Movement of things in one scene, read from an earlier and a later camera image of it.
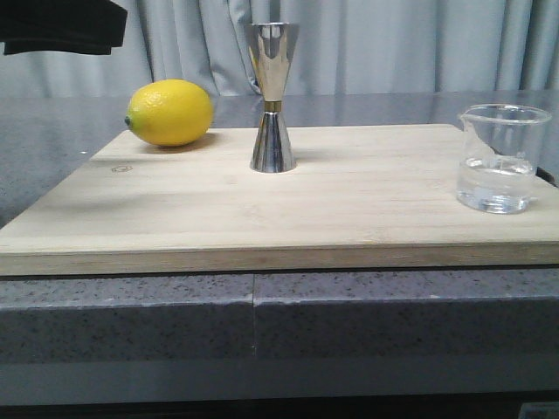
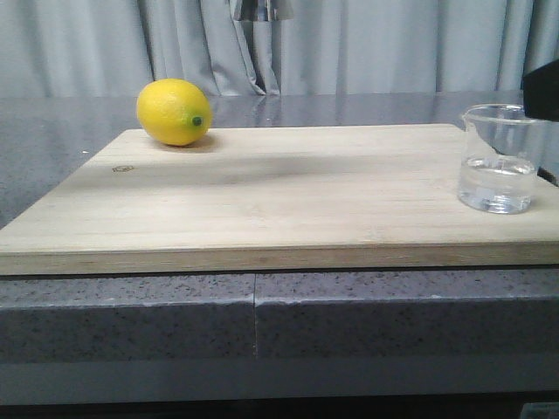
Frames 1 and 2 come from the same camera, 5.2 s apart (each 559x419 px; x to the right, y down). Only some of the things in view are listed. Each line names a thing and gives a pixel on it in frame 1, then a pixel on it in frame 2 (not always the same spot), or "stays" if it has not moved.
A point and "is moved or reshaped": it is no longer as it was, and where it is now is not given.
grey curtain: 341,46 stays
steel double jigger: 272,45 to 263,10
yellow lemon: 169,113 is moved or reshaped
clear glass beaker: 498,157 stays
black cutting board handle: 546,176 stays
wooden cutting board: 360,196 stays
